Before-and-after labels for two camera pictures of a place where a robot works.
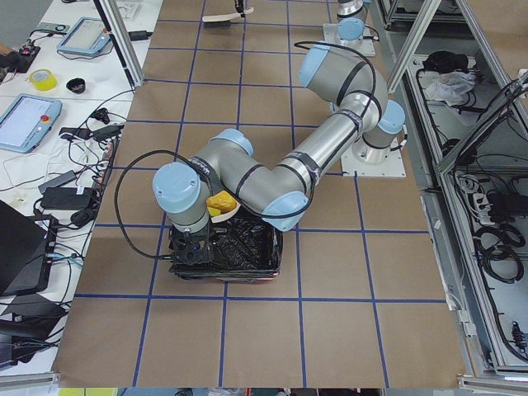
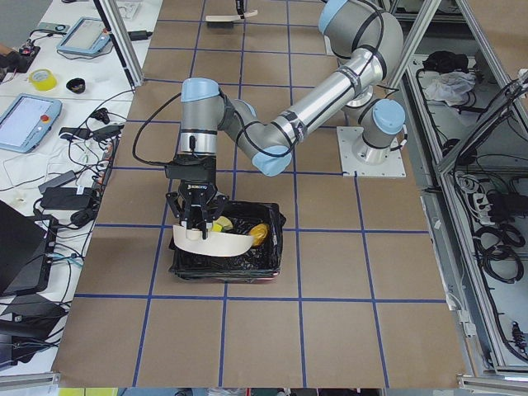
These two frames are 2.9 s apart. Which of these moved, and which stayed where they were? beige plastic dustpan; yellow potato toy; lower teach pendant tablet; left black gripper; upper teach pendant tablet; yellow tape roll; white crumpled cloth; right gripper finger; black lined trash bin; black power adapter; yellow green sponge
Moved: yellow green sponge; beige plastic dustpan; left black gripper; yellow potato toy
Stayed: yellow tape roll; white crumpled cloth; black lined trash bin; upper teach pendant tablet; right gripper finger; lower teach pendant tablet; black power adapter
